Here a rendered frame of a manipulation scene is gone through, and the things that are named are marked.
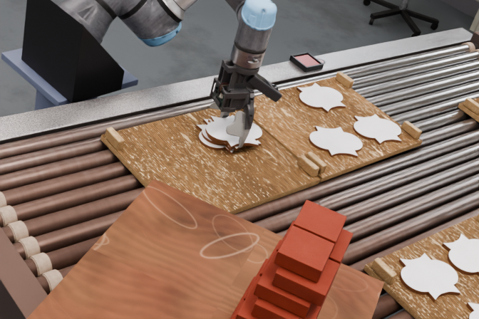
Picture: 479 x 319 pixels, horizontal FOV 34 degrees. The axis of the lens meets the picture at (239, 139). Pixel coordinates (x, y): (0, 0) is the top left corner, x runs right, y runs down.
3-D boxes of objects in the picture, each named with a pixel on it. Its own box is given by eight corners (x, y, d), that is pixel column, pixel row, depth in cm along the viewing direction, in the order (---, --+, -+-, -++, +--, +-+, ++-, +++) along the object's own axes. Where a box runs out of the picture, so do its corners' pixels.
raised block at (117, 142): (103, 137, 186) (105, 127, 184) (110, 135, 187) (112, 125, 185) (117, 151, 182) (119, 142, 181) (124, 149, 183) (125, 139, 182)
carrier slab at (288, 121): (232, 106, 213) (233, 101, 212) (333, 80, 239) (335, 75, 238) (321, 182, 194) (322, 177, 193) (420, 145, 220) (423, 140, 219)
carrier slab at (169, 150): (100, 139, 187) (100, 134, 186) (231, 107, 213) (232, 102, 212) (185, 231, 168) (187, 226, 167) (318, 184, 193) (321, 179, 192)
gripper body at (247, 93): (208, 97, 190) (219, 53, 183) (239, 95, 194) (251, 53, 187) (220, 115, 185) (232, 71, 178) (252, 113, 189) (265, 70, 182)
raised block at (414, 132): (399, 128, 222) (403, 120, 220) (403, 127, 223) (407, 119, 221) (415, 140, 218) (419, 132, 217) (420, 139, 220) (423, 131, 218)
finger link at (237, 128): (222, 148, 189) (222, 110, 187) (244, 147, 192) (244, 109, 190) (228, 151, 186) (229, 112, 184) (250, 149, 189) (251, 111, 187)
